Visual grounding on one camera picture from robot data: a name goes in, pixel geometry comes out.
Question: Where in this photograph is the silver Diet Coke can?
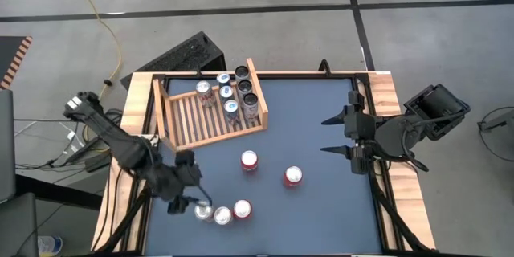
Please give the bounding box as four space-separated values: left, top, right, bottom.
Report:
195 80 216 108
213 206 234 226
194 202 214 222

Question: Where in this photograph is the wooden slatted shelf rack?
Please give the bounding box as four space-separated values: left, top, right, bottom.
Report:
151 57 270 153

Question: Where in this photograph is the yellow cable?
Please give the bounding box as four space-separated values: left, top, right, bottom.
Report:
63 0 123 97

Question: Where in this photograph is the black looped floor cable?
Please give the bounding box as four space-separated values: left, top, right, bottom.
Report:
476 106 514 176

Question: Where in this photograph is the black arched clamp handle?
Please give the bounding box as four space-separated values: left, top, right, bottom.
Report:
318 59 334 77

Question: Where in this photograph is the wooden table side board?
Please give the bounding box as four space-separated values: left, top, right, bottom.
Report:
367 71 437 250
91 71 161 252

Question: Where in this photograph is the black perforated computer tower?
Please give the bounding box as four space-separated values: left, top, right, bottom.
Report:
120 31 226 92

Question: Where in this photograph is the black mat orange striped edge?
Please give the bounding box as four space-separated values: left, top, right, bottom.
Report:
0 35 33 91

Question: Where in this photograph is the red Fanta strawberry can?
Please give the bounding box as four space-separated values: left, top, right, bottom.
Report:
284 165 304 189
232 199 253 221
239 149 259 173

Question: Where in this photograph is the black floor bar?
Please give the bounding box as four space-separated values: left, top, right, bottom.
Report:
14 173 104 210

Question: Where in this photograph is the white blue container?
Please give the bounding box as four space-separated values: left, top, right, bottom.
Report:
37 235 64 257

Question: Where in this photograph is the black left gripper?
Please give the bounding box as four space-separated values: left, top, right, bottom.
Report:
152 150 213 214

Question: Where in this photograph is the white Celsius energy can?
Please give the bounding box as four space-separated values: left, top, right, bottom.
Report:
235 65 251 84
236 79 254 97
241 92 260 124

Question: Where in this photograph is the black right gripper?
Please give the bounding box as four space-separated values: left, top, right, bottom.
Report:
320 90 387 176

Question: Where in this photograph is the grey stand leg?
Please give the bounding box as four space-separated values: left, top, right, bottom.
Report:
477 110 514 132

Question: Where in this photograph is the blue silver Red Bull can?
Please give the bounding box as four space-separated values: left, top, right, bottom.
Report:
218 85 235 104
222 100 241 126
215 72 232 89

